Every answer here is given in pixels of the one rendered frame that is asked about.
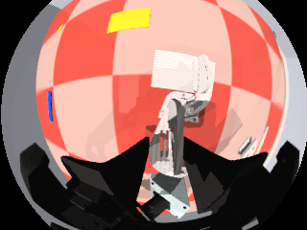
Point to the blue flat bar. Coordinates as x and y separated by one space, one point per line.
50 105

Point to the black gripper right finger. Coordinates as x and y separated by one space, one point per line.
211 174

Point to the yellow flat rectangular plate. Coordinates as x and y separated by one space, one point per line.
129 19

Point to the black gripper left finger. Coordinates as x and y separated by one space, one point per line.
121 176

